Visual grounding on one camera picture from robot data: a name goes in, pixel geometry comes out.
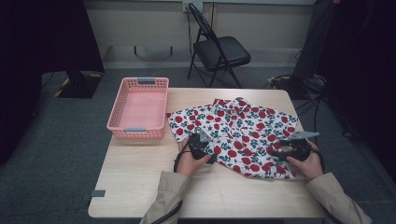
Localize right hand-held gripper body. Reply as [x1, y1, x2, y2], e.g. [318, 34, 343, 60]
[279, 130, 321, 162]

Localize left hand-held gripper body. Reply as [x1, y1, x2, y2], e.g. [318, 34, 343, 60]
[186, 130, 219, 165]

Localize white shirt with red roses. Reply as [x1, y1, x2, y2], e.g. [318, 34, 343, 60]
[166, 97, 299, 180]

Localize person's left hand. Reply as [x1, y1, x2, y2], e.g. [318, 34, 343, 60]
[177, 137, 213, 178]

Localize person's right hand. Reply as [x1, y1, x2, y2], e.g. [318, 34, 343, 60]
[285, 140, 325, 182]

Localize pink plastic basket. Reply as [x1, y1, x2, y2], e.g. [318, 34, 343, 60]
[106, 77, 170, 140]

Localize black folding chair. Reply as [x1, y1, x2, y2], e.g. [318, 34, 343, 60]
[186, 2, 252, 89]

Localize dark curtain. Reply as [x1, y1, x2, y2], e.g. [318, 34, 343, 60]
[0, 0, 106, 164]
[317, 0, 396, 180]

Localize black stand base, yellow tape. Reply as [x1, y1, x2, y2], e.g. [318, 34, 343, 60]
[53, 70, 104, 100]

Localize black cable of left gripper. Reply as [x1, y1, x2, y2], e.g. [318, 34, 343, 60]
[173, 136, 191, 174]

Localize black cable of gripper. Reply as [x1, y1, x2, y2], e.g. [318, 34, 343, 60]
[173, 136, 191, 174]
[309, 146, 327, 174]

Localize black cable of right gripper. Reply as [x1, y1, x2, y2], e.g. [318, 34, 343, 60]
[309, 146, 327, 174]

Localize black floor cables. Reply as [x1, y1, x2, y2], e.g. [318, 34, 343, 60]
[264, 73, 359, 141]

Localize white wall socket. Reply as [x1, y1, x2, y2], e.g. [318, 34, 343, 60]
[182, 1, 204, 13]

